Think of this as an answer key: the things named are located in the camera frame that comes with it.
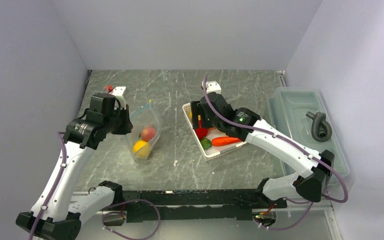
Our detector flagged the white perforated plastic basket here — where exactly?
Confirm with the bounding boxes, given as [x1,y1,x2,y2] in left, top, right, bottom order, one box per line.
[182,103,247,161]

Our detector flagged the red bell pepper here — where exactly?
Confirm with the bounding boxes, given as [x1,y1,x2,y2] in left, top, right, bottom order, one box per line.
[194,127,209,140]

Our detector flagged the clear zip top bag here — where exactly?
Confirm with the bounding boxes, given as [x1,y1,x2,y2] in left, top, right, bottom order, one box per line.
[125,100,162,161]

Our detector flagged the yellow lemon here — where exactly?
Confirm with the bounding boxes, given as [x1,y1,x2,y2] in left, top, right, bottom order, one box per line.
[132,140,151,159]

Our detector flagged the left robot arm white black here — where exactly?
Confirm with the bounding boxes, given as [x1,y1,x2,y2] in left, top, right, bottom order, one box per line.
[16,92,133,240]

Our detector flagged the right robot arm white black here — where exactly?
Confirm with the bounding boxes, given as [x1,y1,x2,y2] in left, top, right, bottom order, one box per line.
[190,92,335,208]

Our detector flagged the orange carrot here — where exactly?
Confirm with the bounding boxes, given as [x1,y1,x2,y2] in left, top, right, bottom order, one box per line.
[211,136,242,147]

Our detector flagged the green pepper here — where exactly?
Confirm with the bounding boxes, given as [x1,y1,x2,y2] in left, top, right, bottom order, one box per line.
[200,137,212,151]

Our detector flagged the clear plastic storage bin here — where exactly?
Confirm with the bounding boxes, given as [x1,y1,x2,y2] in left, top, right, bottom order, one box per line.
[264,87,350,178]

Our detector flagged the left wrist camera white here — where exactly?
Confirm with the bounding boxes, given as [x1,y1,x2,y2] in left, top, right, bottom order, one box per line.
[104,85,127,99]

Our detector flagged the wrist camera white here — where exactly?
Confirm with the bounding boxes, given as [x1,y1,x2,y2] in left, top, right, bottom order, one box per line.
[201,81,222,95]
[104,85,127,99]

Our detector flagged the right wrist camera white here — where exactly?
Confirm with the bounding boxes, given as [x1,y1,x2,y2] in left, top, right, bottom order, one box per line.
[201,81,222,95]

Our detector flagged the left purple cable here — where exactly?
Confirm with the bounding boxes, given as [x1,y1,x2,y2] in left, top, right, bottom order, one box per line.
[27,132,69,240]

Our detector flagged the purple cable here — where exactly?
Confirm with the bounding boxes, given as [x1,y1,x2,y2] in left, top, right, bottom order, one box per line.
[201,74,349,204]
[27,132,69,240]

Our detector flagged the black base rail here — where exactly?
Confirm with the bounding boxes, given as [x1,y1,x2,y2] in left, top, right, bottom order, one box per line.
[103,189,287,223]

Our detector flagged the grey corrugated hose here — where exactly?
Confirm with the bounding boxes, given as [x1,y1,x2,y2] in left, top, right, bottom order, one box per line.
[305,111,333,143]

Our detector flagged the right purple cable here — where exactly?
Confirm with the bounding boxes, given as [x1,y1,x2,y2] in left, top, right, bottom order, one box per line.
[201,74,349,204]

